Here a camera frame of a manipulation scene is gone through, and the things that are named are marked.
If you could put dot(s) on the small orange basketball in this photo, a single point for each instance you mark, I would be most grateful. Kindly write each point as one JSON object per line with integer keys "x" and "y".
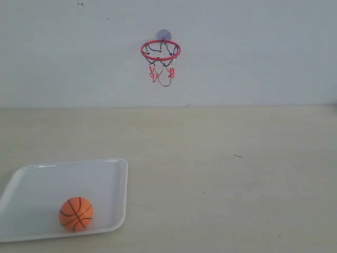
{"x": 76, "y": 214}

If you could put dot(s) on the red mini basketball hoop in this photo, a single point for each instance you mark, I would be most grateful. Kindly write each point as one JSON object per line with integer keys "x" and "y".
{"x": 161, "y": 56}

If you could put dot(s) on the clear suction cup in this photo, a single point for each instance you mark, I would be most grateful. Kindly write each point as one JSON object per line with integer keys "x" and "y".
{"x": 164, "y": 35}

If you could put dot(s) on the white plastic tray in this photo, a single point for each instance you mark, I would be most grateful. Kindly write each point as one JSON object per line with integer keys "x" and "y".
{"x": 31, "y": 200}

